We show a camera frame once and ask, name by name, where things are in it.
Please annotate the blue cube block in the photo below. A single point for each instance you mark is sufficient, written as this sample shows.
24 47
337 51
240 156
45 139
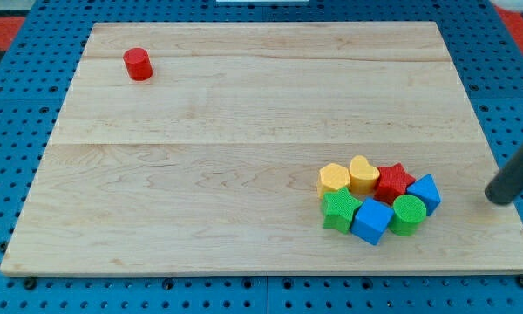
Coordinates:
371 220

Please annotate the blue triangle block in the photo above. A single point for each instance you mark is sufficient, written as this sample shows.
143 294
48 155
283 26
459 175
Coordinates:
426 190

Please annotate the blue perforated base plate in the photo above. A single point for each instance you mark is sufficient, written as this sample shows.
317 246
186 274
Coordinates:
37 70

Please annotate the red star block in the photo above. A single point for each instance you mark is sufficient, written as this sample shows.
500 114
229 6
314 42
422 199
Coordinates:
392 182

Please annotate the wooden board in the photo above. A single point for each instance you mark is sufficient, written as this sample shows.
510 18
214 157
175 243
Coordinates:
209 167

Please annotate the yellow heart block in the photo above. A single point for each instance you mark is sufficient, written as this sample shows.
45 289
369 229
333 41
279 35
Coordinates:
363 176

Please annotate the yellow hexagon block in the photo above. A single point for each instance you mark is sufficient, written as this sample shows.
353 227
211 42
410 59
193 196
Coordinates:
331 178

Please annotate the green cylinder block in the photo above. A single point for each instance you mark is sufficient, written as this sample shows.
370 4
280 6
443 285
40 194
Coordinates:
409 213

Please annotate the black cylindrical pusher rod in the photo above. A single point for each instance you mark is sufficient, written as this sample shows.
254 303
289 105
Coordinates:
507 184

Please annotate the red cylinder block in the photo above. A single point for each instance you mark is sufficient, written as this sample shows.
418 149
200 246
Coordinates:
138 64

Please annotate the green star block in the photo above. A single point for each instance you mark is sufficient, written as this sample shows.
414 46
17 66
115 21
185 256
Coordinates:
338 209

